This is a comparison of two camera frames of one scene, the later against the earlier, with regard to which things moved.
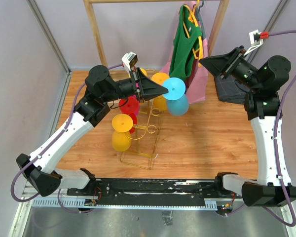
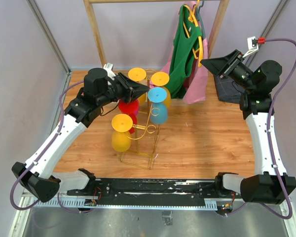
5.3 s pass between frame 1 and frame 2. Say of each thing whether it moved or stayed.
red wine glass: stayed
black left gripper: moved
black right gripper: stayed
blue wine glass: moved
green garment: stayed
